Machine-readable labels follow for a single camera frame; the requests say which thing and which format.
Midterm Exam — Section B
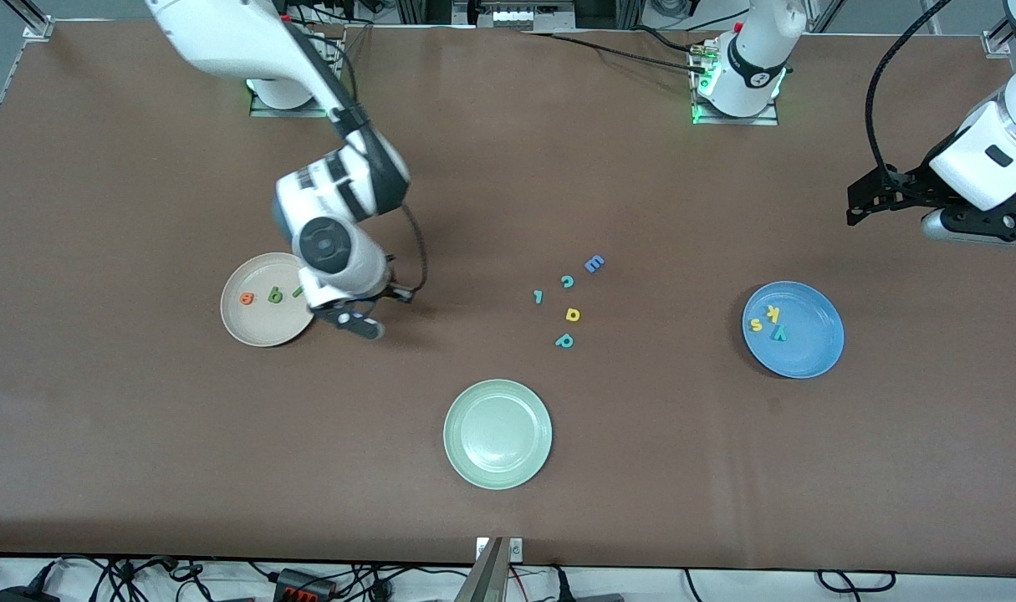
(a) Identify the long black table cable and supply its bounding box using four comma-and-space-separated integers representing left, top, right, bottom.
528, 30, 709, 74

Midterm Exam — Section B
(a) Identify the grey left arm base plate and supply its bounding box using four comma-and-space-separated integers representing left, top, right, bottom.
690, 38, 781, 127

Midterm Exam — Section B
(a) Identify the short black table cable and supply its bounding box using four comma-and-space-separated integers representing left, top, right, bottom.
629, 25, 711, 54

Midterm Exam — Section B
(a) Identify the grey metal camera post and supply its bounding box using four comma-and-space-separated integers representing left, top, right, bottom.
453, 537, 506, 602

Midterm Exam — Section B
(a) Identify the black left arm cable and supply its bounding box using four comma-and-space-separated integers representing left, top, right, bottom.
864, 0, 950, 185

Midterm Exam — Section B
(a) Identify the pale green plate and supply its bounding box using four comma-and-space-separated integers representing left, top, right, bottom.
443, 379, 554, 491

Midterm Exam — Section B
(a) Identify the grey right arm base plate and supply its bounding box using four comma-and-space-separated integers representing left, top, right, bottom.
249, 79, 329, 119

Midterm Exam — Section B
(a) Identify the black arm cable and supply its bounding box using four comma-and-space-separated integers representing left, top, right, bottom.
332, 100, 430, 293
864, 0, 950, 185

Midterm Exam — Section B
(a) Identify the white mounting bracket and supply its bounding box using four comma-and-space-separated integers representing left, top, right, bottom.
475, 537, 524, 563

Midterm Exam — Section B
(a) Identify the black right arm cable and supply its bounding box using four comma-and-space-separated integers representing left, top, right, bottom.
332, 100, 430, 293

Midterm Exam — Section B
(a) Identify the beige brown plate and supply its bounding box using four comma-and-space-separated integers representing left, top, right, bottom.
220, 253, 318, 348

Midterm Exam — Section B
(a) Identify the black looped cable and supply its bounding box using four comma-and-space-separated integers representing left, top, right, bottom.
815, 569, 898, 594

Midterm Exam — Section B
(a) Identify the blue plate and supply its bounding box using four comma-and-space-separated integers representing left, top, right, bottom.
742, 281, 845, 380

